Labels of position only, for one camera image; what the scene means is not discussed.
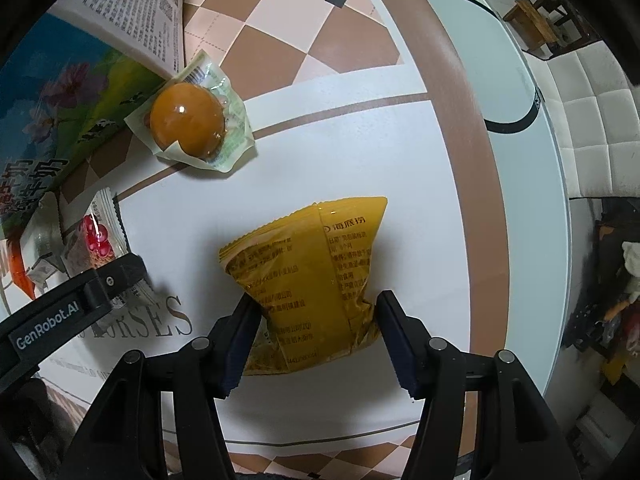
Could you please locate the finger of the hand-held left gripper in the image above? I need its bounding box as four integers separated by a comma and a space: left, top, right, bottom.
84, 252, 148, 311

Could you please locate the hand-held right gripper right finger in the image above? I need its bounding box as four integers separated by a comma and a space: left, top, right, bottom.
375, 290, 583, 480

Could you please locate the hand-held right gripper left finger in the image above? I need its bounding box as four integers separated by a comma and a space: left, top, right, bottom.
60, 292, 263, 480

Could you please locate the white packet with red print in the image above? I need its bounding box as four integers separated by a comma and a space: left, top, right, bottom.
62, 187, 156, 311

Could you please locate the yellow snack packet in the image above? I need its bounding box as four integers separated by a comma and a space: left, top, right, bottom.
217, 196, 390, 377

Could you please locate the cardboard box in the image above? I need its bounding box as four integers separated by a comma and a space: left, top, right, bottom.
0, 0, 186, 231

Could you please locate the silver white snack packet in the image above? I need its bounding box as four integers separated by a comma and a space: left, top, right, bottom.
0, 195, 68, 301

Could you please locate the packaged braised egg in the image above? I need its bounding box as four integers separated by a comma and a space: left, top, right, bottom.
124, 50, 258, 175

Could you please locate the checkered tablecloth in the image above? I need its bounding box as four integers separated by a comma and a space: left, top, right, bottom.
0, 0, 493, 480

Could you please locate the small wooden stool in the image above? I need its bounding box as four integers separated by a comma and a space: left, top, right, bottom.
502, 0, 558, 53

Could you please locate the white padded chair with black frame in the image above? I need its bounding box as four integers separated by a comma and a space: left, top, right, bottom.
532, 35, 640, 201

